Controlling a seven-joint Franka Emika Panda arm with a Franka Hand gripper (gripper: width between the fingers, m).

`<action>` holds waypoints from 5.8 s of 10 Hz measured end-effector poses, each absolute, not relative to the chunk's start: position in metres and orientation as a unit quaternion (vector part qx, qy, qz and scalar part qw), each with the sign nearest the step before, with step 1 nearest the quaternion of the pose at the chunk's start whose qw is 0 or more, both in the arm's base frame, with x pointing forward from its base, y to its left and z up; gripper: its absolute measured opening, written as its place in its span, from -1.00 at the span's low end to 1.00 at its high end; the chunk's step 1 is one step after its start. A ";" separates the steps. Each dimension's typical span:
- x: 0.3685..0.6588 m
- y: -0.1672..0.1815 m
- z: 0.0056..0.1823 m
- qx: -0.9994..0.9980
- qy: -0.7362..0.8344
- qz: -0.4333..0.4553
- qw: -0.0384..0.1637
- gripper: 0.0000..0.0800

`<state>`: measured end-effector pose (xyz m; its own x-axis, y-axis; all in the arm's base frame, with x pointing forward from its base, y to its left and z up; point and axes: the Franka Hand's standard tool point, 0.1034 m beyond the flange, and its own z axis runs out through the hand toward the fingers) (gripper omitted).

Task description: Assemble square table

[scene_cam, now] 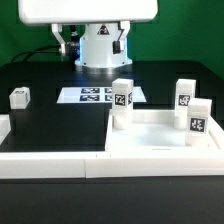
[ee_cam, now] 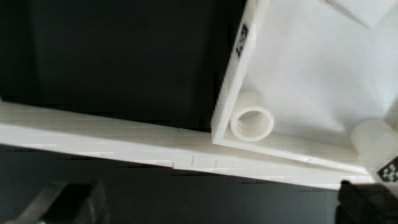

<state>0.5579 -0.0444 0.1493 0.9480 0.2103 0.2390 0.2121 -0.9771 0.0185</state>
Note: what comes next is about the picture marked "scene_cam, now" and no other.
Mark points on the white square table top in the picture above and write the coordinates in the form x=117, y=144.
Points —
x=153, y=131

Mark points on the white marker sheet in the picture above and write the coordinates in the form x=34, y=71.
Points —
x=73, y=95

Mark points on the white U-shaped obstacle fence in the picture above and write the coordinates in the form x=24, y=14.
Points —
x=105, y=164

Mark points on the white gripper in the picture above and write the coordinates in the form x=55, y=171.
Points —
x=66, y=12

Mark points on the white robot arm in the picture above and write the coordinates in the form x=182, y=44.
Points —
x=103, y=46

